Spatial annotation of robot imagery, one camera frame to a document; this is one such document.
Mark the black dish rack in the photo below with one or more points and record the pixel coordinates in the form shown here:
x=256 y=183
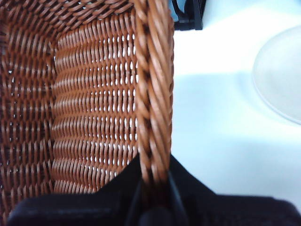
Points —
x=190 y=18

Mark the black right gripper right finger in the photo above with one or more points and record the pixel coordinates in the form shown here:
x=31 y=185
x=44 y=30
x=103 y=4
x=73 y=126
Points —
x=223 y=209

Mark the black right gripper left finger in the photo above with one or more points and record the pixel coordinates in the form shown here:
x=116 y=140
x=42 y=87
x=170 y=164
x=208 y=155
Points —
x=82 y=209

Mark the brown wicker basket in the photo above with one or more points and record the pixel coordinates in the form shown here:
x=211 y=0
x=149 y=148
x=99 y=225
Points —
x=94 y=94

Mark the white plate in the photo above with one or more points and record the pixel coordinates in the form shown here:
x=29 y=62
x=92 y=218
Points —
x=282 y=75

